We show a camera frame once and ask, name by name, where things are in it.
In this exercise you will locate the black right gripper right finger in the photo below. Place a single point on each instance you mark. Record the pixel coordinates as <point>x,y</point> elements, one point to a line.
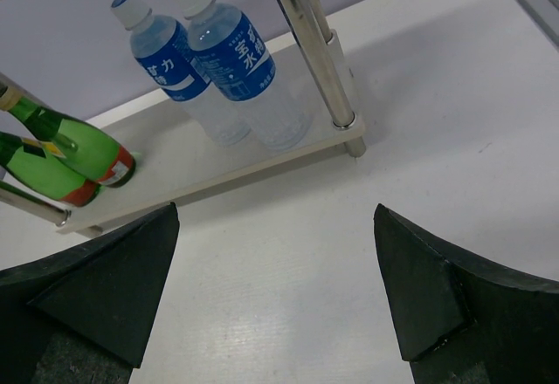
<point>460,317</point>

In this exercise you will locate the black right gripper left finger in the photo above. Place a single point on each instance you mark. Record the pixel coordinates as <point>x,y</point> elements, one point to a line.
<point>85,314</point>

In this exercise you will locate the blue label water bottle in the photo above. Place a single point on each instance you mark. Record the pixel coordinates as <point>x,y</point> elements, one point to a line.
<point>235,57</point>
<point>160,46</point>

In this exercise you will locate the white two-tier shelf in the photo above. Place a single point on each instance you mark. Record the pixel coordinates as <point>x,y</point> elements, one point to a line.
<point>175,158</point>

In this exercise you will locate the green glass bottle left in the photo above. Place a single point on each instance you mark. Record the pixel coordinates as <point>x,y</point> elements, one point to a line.
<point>31,164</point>

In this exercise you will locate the green glass bottle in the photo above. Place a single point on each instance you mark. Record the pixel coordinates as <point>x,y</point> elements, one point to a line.
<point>79,145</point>
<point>31,164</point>

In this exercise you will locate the green glass bottle right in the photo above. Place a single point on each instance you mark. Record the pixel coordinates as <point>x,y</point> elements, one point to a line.
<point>79,145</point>

